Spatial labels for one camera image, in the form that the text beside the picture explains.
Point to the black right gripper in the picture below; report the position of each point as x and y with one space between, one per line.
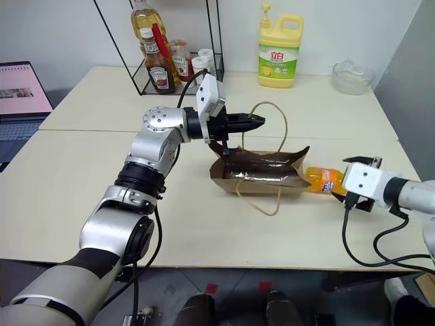
365 204

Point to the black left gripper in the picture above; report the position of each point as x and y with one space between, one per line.
219 127

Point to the orange soda bottle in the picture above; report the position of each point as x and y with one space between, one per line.
321 180

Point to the brown paper bag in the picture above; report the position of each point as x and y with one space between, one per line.
258 186

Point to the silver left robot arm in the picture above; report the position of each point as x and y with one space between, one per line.
153 142

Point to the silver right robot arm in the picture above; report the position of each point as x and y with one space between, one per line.
418 197

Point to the yellow detergent bottle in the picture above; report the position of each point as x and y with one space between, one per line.
278 73

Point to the white spice jar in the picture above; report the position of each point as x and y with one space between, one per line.
205 53
198 64

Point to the red squeeze ketchup bottle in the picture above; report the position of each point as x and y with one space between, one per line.
181 66

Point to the dark ketchup bottle white cap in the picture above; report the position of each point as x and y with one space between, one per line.
161 79

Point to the clear glass bowl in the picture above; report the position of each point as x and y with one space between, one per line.
353 79

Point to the red plastic utensil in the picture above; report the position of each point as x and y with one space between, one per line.
159 40

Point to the white shoe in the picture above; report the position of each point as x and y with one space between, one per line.
394 290

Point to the brown cardboard piece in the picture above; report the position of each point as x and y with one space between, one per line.
426 283

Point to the cooking oil bottle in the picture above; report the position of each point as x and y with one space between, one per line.
144 20

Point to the dark rounded shape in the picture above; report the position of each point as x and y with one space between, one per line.
283 309
200 310

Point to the red floor marker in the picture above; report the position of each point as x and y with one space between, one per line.
211 288

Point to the open laptop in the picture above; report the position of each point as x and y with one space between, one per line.
20 88

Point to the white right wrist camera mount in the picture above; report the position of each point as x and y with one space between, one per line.
363 180

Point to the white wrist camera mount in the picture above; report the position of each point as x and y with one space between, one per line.
363 180
209 91

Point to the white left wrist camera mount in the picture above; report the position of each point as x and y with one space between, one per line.
209 91

